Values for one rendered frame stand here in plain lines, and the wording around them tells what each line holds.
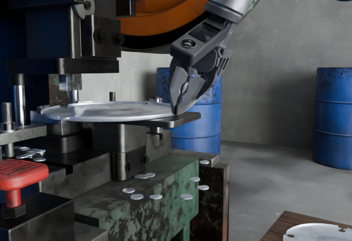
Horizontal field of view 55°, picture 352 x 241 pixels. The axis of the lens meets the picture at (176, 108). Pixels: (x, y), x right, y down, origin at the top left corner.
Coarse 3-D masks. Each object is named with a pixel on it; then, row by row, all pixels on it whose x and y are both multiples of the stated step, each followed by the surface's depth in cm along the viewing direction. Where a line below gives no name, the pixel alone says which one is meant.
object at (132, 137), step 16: (192, 112) 70; (96, 128) 68; (112, 128) 66; (128, 128) 67; (144, 128) 73; (96, 144) 69; (112, 144) 67; (128, 144) 68; (144, 144) 73; (112, 160) 68; (128, 160) 68; (144, 160) 72; (128, 176) 68
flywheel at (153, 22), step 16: (144, 0) 107; (160, 0) 105; (176, 0) 102; (192, 0) 96; (144, 16) 104; (160, 16) 101; (176, 16) 99; (192, 16) 97; (208, 16) 100; (128, 32) 107; (144, 32) 104; (160, 32) 102; (176, 32) 104
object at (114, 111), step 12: (48, 108) 72; (60, 108) 75; (72, 108) 75; (84, 108) 75; (96, 108) 70; (108, 108) 70; (120, 108) 70; (132, 108) 70; (144, 108) 75; (156, 108) 75; (168, 108) 75; (72, 120) 58; (84, 120) 58; (96, 120) 57; (108, 120) 57; (120, 120) 58; (132, 120) 59
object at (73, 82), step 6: (60, 78) 75; (66, 78) 74; (72, 78) 74; (78, 78) 76; (60, 84) 75; (66, 84) 74; (72, 84) 74; (78, 84) 76; (60, 90) 75; (66, 90) 74; (72, 90) 75
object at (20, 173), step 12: (0, 168) 38; (12, 168) 37; (24, 168) 38; (36, 168) 38; (0, 180) 35; (12, 180) 35; (24, 180) 36; (36, 180) 37; (12, 192) 38; (12, 204) 38
